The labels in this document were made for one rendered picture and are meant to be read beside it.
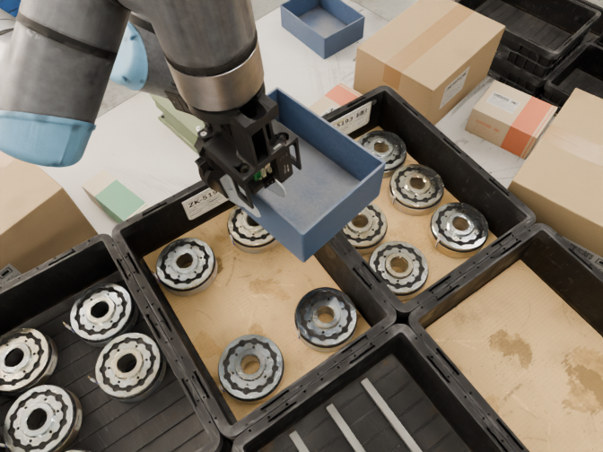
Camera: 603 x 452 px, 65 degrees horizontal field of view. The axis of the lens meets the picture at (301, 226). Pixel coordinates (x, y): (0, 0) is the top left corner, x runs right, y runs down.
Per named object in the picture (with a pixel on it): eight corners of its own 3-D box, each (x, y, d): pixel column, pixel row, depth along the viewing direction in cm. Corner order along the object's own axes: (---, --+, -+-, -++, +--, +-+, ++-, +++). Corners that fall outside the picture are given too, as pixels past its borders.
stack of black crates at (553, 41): (425, 99, 203) (451, 2, 164) (467, 65, 213) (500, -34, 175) (507, 150, 187) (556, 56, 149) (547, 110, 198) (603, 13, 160)
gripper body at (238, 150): (250, 214, 49) (225, 140, 38) (200, 168, 52) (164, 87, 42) (304, 170, 51) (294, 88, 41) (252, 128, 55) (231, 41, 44)
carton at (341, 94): (334, 162, 115) (335, 142, 109) (298, 137, 120) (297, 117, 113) (375, 126, 121) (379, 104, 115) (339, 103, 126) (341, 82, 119)
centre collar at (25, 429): (16, 417, 71) (13, 416, 70) (47, 395, 73) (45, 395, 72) (29, 445, 69) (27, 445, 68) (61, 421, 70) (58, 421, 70)
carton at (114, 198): (91, 201, 111) (81, 185, 106) (112, 184, 113) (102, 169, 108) (160, 258, 103) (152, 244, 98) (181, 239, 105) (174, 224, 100)
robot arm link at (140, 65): (140, 85, 104) (84, 70, 93) (161, 25, 101) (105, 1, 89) (175, 107, 99) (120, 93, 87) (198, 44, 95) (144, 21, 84)
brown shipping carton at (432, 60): (419, 139, 118) (433, 90, 105) (352, 97, 127) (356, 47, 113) (485, 77, 129) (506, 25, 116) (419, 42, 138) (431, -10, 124)
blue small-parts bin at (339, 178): (204, 176, 68) (194, 143, 62) (279, 121, 74) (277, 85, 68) (303, 264, 60) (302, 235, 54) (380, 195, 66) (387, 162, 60)
